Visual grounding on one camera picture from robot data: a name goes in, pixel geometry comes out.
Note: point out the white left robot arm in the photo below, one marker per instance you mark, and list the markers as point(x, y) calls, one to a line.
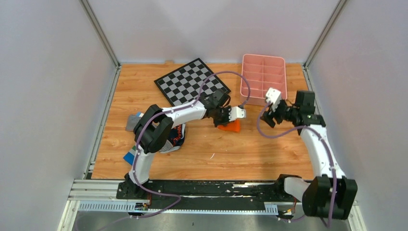
point(152, 133)

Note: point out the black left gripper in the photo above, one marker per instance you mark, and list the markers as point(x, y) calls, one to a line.
point(216, 123)

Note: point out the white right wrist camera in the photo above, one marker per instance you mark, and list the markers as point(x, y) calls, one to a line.
point(272, 98)

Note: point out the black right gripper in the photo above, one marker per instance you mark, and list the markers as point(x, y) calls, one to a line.
point(268, 115)

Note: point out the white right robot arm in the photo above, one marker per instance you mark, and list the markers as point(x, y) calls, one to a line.
point(331, 193)

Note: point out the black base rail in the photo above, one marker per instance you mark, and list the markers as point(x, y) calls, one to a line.
point(215, 194)

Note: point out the grey striped underwear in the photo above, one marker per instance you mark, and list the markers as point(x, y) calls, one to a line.
point(132, 122)

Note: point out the pink compartment tray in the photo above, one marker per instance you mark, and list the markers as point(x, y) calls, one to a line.
point(262, 72)

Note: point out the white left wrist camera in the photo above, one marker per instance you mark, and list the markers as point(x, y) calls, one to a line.
point(236, 113)

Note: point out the black white checkerboard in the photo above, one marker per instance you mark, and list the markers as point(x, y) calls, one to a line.
point(183, 84)

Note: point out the white slotted cable duct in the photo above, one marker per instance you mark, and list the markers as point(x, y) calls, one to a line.
point(133, 207)

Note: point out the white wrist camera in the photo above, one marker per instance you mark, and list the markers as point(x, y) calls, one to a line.
point(236, 113)
point(272, 98)

